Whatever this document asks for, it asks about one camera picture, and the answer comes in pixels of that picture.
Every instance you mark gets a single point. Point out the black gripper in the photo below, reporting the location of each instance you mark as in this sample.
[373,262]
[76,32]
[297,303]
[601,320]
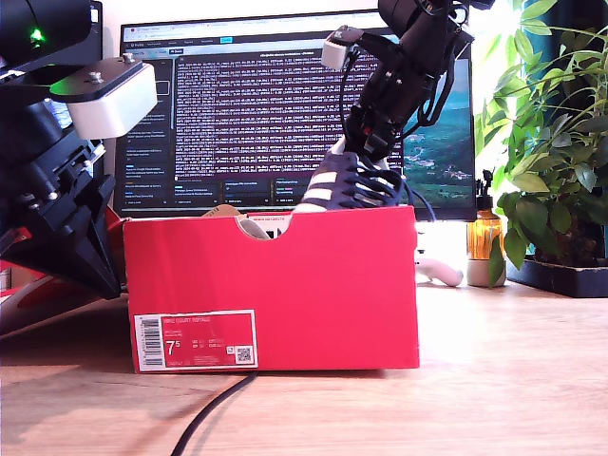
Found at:
[52,180]
[404,90]

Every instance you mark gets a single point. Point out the wide black computer monitor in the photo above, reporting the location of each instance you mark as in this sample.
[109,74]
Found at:
[237,119]

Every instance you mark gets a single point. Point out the small black computer monitor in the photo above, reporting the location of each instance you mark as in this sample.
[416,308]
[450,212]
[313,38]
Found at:
[98,43]

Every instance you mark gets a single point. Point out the amber glass pump bottle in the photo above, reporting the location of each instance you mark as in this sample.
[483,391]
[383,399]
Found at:
[482,235]

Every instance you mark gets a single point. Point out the black square planter tray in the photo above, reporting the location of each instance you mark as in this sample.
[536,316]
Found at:
[560,280]

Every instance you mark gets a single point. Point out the green leafy potted plant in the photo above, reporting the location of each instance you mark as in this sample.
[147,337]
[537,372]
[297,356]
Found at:
[551,166]

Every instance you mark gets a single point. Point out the red Nike shoebox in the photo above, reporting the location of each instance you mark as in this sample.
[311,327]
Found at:
[285,294]

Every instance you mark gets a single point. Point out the white camera box black bracket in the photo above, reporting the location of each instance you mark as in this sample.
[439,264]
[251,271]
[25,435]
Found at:
[335,54]
[114,104]

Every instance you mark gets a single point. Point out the white round bottle holder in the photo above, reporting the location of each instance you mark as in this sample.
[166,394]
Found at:
[477,273]

